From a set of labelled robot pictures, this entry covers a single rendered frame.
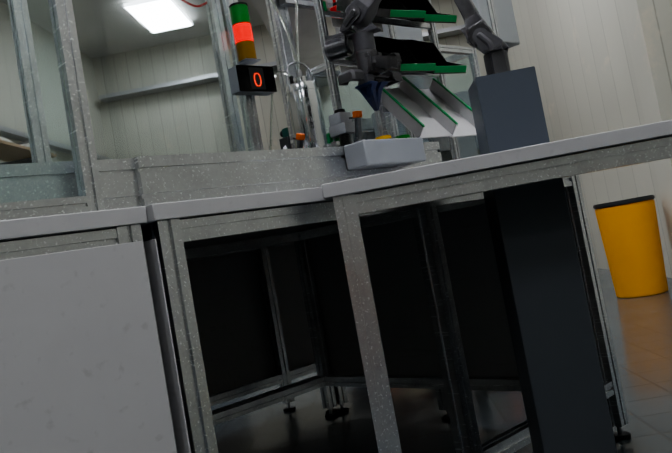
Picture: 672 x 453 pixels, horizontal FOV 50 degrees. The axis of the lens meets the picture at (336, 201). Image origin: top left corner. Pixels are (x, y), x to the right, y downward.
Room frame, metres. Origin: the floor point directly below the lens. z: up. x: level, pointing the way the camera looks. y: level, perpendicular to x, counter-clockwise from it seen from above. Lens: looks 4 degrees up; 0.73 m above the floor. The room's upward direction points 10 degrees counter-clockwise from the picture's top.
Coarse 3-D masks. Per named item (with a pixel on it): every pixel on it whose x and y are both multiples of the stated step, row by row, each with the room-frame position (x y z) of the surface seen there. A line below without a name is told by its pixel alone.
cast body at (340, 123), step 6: (336, 114) 1.94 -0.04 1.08; (342, 114) 1.94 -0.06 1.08; (348, 114) 1.95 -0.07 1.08; (330, 120) 1.96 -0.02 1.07; (336, 120) 1.94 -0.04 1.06; (342, 120) 1.94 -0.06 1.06; (348, 120) 1.95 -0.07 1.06; (336, 126) 1.95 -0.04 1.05; (342, 126) 1.93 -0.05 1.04; (348, 126) 1.93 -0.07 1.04; (354, 126) 1.95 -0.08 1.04; (330, 132) 1.97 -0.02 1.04; (336, 132) 1.95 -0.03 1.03; (342, 132) 1.93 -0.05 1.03; (348, 132) 1.93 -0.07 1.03; (354, 132) 1.95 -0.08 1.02
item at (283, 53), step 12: (276, 0) 3.28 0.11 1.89; (276, 12) 3.27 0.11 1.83; (288, 12) 3.32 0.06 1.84; (276, 24) 3.26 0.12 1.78; (288, 24) 3.31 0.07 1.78; (276, 36) 3.26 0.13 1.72; (276, 48) 3.28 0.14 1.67; (288, 48) 3.29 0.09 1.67; (276, 60) 3.29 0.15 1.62; (288, 60) 3.28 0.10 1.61; (288, 72) 3.28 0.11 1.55; (288, 108) 3.27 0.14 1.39; (288, 120) 3.28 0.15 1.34
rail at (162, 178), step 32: (160, 160) 1.37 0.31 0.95; (192, 160) 1.42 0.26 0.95; (224, 160) 1.47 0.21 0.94; (256, 160) 1.53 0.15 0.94; (288, 160) 1.59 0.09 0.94; (320, 160) 1.65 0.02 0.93; (160, 192) 1.36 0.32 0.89; (192, 192) 1.42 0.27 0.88; (224, 192) 1.46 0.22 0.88; (256, 192) 1.51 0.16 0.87
